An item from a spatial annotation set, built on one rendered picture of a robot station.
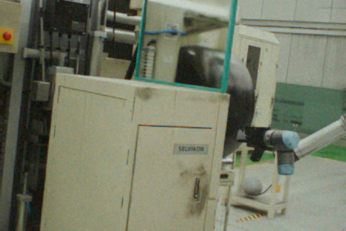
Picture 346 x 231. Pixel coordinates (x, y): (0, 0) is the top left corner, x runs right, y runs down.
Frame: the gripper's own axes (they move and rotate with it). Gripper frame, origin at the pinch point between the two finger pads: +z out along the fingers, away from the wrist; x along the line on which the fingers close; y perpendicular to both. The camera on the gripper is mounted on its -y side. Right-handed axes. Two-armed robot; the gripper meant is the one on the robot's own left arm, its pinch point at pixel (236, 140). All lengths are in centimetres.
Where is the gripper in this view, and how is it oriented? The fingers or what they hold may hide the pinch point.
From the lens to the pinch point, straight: 268.0
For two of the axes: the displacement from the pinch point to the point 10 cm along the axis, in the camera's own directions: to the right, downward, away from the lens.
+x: -7.9, -0.6, -6.1
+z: -6.1, 0.1, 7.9
